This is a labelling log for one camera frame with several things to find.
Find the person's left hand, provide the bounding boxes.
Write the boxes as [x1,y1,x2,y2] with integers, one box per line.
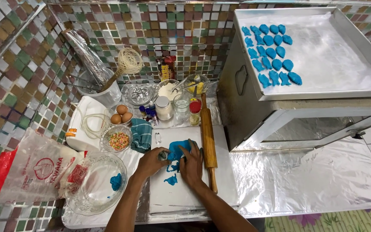
[135,147,172,182]

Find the person's right hand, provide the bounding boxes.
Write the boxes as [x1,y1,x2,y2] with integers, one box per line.
[176,139,205,191]

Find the blue dough sheet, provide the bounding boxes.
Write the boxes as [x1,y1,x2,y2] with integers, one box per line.
[167,139,199,162]

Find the teal striped cloth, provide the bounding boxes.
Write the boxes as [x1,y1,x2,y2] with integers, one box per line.
[130,118,153,153]

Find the glass jar with white lid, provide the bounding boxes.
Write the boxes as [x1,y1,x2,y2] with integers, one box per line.
[155,96,174,121]

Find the colourful sprinkles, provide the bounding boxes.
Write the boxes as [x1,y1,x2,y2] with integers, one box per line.
[108,131,130,151]

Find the clear drinking glass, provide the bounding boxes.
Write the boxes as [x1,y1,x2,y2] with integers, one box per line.
[173,93,191,119]

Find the white cutting board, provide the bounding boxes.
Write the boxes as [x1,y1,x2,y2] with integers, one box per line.
[149,126,239,215]

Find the wooden rolling pin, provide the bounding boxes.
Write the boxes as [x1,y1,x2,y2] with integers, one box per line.
[200,93,219,195]

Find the small bottle with red cap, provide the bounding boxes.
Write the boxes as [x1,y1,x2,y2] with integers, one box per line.
[189,98,202,126]

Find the blue dough lump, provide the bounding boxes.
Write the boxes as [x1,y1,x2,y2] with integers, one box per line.
[109,173,123,191]

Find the small glass sprinkle bowl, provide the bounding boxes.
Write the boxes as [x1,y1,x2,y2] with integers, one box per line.
[100,125,133,153]

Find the glass bowl of flour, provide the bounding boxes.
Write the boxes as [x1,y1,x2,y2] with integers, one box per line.
[155,79,182,102]

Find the glass bowl of cutters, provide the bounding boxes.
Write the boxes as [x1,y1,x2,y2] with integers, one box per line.
[121,82,157,109]

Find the heap of metal cookie cutters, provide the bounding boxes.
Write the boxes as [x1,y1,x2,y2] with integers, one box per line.
[129,88,149,101]

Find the flat metal knife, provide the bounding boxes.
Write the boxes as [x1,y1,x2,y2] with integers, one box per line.
[149,204,206,216]

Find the small glass egg bowl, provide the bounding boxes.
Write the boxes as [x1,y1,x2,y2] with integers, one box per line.
[105,102,135,126]

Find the metal spoon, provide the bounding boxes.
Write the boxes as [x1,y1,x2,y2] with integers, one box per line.
[172,75,203,95]

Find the glass bowl of butter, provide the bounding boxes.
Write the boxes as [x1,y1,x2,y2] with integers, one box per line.
[182,73,211,97]

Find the white plastic jug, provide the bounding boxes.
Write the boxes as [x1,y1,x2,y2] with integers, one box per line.
[75,67,122,108]

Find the brown chocolate packet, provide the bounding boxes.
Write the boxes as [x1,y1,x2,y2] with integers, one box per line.
[156,55,177,82]

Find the large patterned glass bowl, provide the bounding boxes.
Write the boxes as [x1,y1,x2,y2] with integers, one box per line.
[64,152,128,216]

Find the white hand mixer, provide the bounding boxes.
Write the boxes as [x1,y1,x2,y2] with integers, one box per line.
[65,95,109,153]

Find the metal box oven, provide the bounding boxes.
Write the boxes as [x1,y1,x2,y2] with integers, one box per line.
[217,6,371,153]

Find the aluminium foil roll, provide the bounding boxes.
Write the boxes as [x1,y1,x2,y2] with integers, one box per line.
[62,29,109,87]

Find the clear plastic flour bag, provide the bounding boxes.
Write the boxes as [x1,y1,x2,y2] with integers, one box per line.
[0,127,87,207]

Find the rows of blue shaped cookies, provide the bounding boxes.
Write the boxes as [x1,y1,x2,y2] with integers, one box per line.
[241,24,303,89]

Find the floral patterned mat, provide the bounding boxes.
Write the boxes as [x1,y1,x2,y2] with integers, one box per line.
[264,208,371,232]

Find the white baking paper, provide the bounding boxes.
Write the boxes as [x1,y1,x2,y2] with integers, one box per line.
[238,12,371,95]

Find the aluminium baking tray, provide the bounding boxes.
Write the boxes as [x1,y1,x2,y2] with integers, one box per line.
[233,7,371,102]

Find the white mixer cord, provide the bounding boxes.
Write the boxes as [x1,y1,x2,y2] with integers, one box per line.
[72,103,109,140]

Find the wooden handled rattan whisk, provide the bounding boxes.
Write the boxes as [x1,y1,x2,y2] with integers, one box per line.
[98,47,144,93]

